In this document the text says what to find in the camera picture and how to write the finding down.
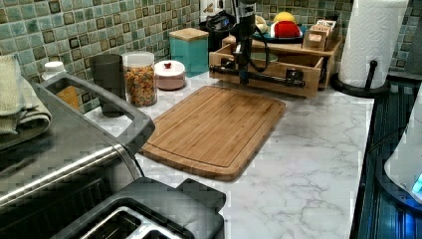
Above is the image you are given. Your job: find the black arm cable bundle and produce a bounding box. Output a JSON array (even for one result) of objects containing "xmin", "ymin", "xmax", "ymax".
[{"xmin": 247, "ymin": 24, "xmax": 272, "ymax": 74}]

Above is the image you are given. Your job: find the wooden drawer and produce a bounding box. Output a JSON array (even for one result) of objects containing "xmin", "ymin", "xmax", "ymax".
[{"xmin": 209, "ymin": 45, "xmax": 324, "ymax": 98}]

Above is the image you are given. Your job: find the wooden cutting board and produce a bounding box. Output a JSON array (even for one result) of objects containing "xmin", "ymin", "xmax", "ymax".
[{"xmin": 141, "ymin": 86, "xmax": 286, "ymax": 181}]

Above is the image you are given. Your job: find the teal canister with wooden lid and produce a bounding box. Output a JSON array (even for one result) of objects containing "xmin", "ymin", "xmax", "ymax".
[{"xmin": 169, "ymin": 28, "xmax": 209, "ymax": 77}]

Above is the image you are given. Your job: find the white paper towel roll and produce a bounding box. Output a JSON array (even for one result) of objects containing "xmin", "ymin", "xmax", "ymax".
[{"xmin": 338, "ymin": 0, "xmax": 409, "ymax": 89}]

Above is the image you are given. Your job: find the toy watermelon slice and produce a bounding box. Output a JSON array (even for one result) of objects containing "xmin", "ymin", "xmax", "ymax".
[{"xmin": 270, "ymin": 21, "xmax": 303, "ymax": 38}]

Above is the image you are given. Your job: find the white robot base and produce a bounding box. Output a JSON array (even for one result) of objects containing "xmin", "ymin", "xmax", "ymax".
[{"xmin": 378, "ymin": 90, "xmax": 422, "ymax": 213}]

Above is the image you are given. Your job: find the Stash tea box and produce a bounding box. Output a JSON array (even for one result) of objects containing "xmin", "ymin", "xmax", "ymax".
[{"xmin": 303, "ymin": 24, "xmax": 331, "ymax": 51}]

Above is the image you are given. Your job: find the stainless steel toaster oven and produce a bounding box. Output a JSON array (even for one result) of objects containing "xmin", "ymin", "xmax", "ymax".
[{"xmin": 0, "ymin": 73, "xmax": 154, "ymax": 239}]

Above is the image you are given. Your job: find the folded beige towel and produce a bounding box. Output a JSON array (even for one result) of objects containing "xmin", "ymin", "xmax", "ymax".
[{"xmin": 0, "ymin": 55, "xmax": 52, "ymax": 149}]

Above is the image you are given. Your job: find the blue plate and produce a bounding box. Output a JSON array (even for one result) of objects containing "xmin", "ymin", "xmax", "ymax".
[{"xmin": 252, "ymin": 26, "xmax": 307, "ymax": 44}]

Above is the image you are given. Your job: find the black two-slot toaster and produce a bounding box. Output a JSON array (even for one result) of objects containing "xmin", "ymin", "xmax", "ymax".
[{"xmin": 51, "ymin": 177, "xmax": 226, "ymax": 239}]

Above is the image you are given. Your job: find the clear cereal jar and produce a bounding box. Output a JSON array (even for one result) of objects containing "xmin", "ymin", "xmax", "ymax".
[{"xmin": 122, "ymin": 51, "xmax": 157, "ymax": 107}]

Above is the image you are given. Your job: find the black paper towel holder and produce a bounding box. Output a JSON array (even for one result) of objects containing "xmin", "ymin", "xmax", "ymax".
[{"xmin": 330, "ymin": 61, "xmax": 390, "ymax": 99}]

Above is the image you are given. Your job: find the dark grey cup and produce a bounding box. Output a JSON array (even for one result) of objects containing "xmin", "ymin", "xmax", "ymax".
[{"xmin": 90, "ymin": 54, "xmax": 126, "ymax": 101}]

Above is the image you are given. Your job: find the wooden drawer organizer shelf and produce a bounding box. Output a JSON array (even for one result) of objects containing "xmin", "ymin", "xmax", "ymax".
[{"xmin": 222, "ymin": 33, "xmax": 343, "ymax": 91}]

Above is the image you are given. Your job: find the green ceramic bowl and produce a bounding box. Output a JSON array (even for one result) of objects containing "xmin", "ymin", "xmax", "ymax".
[{"xmin": 251, "ymin": 52, "xmax": 278, "ymax": 63}]

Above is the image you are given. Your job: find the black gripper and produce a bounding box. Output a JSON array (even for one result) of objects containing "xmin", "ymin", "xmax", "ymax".
[{"xmin": 230, "ymin": 14, "xmax": 256, "ymax": 85}]

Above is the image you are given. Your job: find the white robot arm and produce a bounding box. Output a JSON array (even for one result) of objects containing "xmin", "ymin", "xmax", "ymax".
[{"xmin": 230, "ymin": 0, "xmax": 256, "ymax": 85}]

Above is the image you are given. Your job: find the black utensil holder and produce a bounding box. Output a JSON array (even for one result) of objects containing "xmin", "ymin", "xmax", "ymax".
[{"xmin": 199, "ymin": 10, "xmax": 235, "ymax": 52}]

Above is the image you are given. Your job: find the white-capped spice bottle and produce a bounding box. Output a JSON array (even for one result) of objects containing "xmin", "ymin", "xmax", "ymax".
[{"xmin": 41, "ymin": 61, "xmax": 81, "ymax": 112}]

